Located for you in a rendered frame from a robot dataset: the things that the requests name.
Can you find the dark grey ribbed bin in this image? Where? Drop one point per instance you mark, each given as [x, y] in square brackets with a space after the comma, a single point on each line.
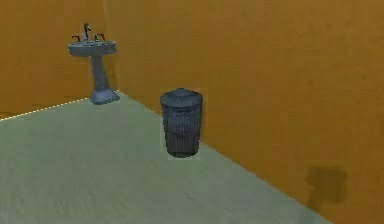
[181, 123]

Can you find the grey pedestal sink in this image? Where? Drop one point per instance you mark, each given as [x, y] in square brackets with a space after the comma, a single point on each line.
[99, 78]

